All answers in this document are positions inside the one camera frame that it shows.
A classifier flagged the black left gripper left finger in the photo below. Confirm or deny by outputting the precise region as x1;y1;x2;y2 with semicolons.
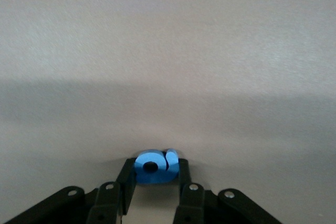
5;157;137;224

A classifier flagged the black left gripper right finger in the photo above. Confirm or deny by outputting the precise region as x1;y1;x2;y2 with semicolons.
173;158;283;224

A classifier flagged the blue foam round letter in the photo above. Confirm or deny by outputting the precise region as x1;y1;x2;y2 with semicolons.
134;148;180;185

